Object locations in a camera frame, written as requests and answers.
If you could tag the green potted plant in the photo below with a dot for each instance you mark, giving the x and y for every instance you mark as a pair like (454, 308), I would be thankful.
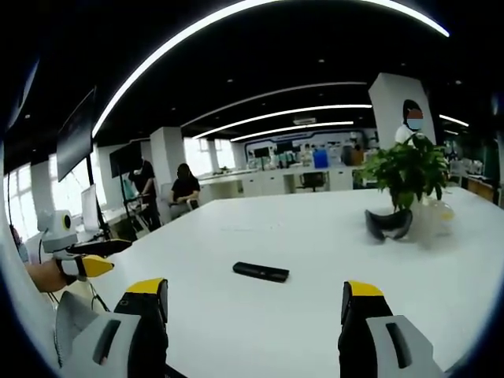
(409, 169)

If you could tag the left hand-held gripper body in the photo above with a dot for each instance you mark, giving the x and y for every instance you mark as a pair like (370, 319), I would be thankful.
(55, 230)

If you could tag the large black display screen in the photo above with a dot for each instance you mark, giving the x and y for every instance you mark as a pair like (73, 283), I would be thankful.
(75, 138)

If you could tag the white counter cabinets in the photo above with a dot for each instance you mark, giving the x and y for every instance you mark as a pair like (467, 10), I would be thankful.
(267, 183)

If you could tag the black headset goggles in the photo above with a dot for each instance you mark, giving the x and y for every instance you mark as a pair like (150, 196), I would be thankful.
(384, 230)

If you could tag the person's left hand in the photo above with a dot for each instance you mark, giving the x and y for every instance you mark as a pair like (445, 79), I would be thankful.
(47, 277)

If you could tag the blue container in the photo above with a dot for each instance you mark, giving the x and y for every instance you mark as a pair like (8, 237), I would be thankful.
(320, 159)

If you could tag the long curved ceiling light strip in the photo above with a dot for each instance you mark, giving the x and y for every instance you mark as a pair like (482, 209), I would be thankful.
(165, 49)

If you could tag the black remote control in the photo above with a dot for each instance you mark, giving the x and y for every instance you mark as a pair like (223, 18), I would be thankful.
(260, 272)

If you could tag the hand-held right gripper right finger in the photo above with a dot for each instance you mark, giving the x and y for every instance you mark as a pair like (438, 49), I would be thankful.
(362, 334)

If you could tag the black office chair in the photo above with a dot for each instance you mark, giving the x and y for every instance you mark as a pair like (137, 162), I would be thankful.
(313, 181)

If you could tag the white desktop monitor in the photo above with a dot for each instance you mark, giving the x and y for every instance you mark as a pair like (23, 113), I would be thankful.
(90, 208)

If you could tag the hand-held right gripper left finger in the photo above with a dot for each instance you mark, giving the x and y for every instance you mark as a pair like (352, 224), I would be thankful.
(145, 334)

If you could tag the clear plastic bag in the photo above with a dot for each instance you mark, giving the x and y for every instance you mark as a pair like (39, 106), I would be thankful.
(431, 220)

